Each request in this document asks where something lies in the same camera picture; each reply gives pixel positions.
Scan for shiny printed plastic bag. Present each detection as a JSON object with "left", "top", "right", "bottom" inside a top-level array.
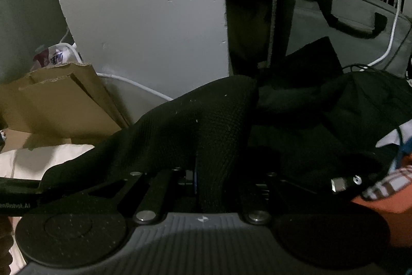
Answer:
[{"left": 32, "top": 42, "right": 83, "bottom": 70}]

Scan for black knit garment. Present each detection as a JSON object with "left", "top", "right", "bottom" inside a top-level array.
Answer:
[{"left": 39, "top": 75, "right": 383, "bottom": 214}]

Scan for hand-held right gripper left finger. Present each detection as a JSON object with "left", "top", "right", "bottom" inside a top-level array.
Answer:
[{"left": 39, "top": 167, "right": 198, "bottom": 226}]

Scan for wooden desk with black legs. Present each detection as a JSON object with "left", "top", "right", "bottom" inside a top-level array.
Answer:
[{"left": 270, "top": 0, "right": 406, "bottom": 68}]

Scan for orange plaid cloth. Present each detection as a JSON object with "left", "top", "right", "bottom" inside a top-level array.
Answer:
[{"left": 349, "top": 156, "right": 412, "bottom": 250}]

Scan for person's left hand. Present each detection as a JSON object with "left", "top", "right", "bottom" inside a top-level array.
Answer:
[{"left": 0, "top": 216, "right": 15, "bottom": 263}]

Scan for white printed blanket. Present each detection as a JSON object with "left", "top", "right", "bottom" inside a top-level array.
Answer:
[{"left": 0, "top": 143, "right": 95, "bottom": 266}]

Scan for grey bag with black handles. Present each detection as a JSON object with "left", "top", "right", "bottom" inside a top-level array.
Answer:
[{"left": 286, "top": 0, "right": 412, "bottom": 79}]

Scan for cardboard box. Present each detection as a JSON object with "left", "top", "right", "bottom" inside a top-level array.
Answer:
[{"left": 0, "top": 62, "right": 131, "bottom": 153}]

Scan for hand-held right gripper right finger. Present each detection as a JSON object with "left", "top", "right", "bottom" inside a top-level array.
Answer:
[{"left": 238, "top": 172, "right": 355, "bottom": 226}]

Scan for white and blue cloth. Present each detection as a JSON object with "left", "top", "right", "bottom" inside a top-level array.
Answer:
[{"left": 376, "top": 121, "right": 412, "bottom": 148}]

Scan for white cable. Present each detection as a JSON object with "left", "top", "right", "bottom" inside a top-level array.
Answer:
[
  {"left": 367, "top": 0, "right": 406, "bottom": 68},
  {"left": 97, "top": 72, "right": 174, "bottom": 102}
]

